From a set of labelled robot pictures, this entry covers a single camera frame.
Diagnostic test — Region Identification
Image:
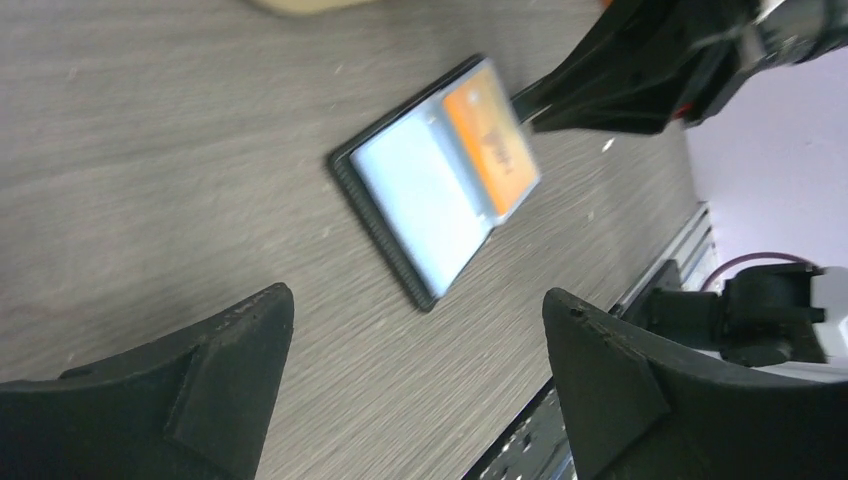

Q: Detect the gold VIP card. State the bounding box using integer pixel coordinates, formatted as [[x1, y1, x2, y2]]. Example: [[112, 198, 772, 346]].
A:
[[441, 58, 540, 224]]

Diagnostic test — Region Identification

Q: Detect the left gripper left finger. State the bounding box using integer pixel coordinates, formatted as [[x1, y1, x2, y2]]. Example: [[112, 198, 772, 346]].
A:
[[1, 283, 294, 479]]

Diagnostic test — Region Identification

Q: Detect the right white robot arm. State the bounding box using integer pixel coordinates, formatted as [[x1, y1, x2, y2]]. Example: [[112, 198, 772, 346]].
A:
[[519, 1, 847, 367]]

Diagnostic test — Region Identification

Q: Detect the black card holder wallet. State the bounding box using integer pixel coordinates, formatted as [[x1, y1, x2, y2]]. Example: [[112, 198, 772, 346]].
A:
[[327, 54, 535, 312]]

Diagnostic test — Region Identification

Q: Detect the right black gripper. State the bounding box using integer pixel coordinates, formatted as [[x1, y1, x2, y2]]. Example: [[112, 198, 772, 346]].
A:
[[529, 0, 847, 135]]

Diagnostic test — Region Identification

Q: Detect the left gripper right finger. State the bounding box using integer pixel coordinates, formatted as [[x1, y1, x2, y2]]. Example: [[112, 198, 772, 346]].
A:
[[542, 288, 847, 479]]

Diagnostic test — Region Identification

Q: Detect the beige oval tray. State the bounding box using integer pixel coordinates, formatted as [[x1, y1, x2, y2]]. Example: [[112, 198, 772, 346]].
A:
[[250, 0, 373, 16]]

